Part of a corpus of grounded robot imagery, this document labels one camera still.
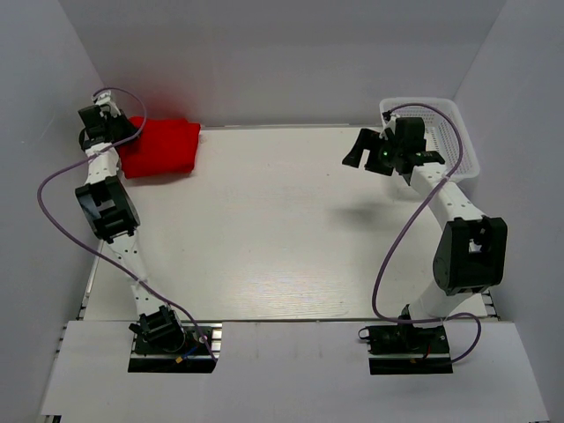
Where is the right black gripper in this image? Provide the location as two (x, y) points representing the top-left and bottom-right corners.
(343, 128), (404, 176)

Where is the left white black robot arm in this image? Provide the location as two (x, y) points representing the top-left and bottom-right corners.
(75, 91), (187, 353)

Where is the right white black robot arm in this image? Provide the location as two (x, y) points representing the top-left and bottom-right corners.
(342, 115), (508, 352)

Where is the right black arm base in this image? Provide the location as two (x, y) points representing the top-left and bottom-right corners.
(358, 323), (453, 375)

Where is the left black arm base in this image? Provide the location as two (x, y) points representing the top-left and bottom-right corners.
(128, 325), (216, 375)

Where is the folded red t shirt stack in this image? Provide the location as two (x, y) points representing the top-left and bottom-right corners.
(117, 118), (201, 179)

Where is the white plastic basket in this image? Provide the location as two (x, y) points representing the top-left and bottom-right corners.
(379, 97), (480, 182)

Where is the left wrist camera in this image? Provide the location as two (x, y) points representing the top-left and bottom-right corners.
(92, 89), (122, 117)

